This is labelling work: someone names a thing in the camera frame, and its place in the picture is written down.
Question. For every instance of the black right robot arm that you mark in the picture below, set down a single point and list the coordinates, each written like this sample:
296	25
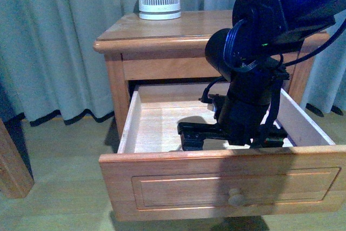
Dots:
244	56

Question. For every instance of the wooden drawer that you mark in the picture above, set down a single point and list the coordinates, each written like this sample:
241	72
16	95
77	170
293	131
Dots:
152	178

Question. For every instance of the grey-blue curtain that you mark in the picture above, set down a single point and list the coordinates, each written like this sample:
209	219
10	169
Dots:
48	64

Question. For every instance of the wooden nightstand cabinet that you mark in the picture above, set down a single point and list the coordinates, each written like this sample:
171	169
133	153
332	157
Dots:
137	49

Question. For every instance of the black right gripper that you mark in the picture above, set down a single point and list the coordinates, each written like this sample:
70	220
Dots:
237	123

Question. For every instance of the wooden bed frame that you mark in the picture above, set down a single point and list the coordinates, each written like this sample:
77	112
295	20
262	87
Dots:
16	181

